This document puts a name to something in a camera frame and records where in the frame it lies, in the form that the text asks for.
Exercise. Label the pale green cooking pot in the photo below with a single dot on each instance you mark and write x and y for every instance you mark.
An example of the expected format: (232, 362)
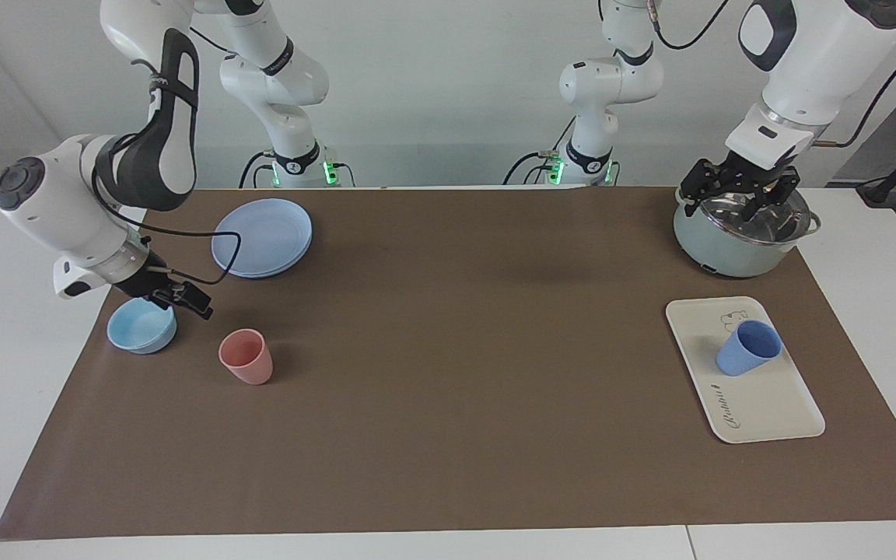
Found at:
(728, 253)

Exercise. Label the brown table mat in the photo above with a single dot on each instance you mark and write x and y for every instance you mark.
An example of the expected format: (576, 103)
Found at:
(456, 373)

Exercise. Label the dark blue plastic cup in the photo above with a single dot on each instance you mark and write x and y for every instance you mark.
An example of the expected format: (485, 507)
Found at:
(747, 350)

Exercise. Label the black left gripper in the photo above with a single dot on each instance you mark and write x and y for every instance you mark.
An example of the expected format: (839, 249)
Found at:
(751, 175)

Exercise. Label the periwinkle blue plate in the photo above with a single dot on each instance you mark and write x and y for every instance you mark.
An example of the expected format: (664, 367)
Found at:
(265, 237)

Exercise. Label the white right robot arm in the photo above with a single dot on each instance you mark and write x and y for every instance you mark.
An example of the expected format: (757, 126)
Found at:
(67, 210)

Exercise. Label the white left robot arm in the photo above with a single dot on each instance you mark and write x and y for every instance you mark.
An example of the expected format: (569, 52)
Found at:
(806, 70)

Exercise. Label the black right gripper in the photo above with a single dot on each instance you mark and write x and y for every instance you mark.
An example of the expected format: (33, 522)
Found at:
(145, 281)

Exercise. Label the pink plastic cup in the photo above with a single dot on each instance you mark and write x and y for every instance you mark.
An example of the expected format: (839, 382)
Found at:
(247, 356)

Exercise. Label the light blue bowl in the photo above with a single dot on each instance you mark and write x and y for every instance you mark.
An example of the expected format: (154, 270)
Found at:
(137, 330)

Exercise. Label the cream tray with bear print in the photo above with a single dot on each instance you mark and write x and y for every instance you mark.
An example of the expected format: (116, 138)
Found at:
(767, 404)

